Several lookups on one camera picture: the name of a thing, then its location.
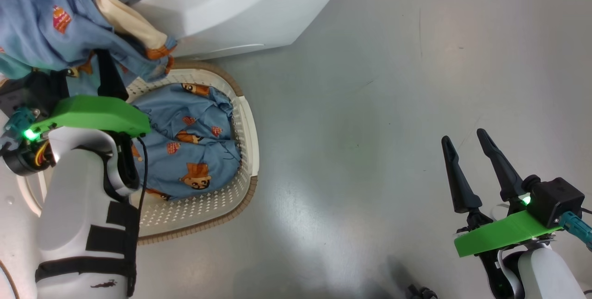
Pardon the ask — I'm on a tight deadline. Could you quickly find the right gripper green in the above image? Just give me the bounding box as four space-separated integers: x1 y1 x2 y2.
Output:
441 128 562 258

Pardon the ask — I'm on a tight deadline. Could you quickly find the white front-load washing machine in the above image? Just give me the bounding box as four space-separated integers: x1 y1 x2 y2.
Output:
113 0 357 61

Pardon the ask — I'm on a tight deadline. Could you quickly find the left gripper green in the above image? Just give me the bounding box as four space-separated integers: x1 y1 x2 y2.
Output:
2 49 151 177

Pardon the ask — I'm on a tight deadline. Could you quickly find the cream laundry basket brown rim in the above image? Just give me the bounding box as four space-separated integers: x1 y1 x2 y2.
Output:
125 61 259 244

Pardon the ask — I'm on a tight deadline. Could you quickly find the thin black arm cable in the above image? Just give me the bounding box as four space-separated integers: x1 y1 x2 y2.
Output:
137 136 148 198

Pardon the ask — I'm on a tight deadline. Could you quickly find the blue cartoon print garment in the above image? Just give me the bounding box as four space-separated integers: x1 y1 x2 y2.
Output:
129 83 242 201

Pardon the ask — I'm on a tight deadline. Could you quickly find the blue cartoon garment cream lining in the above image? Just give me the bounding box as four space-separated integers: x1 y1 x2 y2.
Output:
0 0 177 97

